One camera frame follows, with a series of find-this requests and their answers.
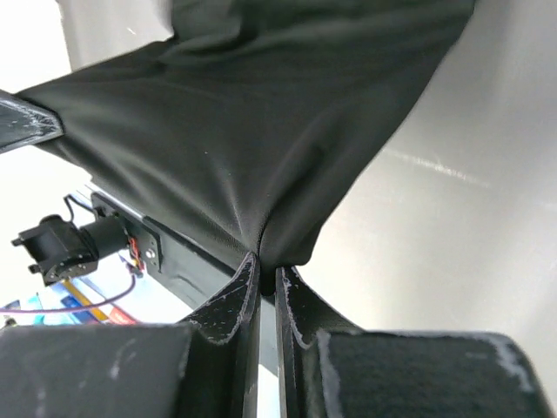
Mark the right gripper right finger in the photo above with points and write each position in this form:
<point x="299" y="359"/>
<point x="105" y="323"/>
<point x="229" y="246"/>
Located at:
<point x="329" y="367"/>

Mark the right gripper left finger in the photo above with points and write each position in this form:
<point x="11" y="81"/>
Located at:
<point x="206" y="365"/>

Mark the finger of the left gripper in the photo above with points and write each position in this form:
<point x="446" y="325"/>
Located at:
<point x="23" y="123"/>

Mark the black printed t shirt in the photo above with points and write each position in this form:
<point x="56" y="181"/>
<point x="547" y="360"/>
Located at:
<point x="246" y="128"/>

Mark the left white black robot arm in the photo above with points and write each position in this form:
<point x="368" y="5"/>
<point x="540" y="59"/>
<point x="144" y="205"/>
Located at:
<point x="60" y="249"/>

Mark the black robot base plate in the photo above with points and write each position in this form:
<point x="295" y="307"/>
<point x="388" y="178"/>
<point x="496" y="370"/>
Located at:
<point x="180" y="266"/>

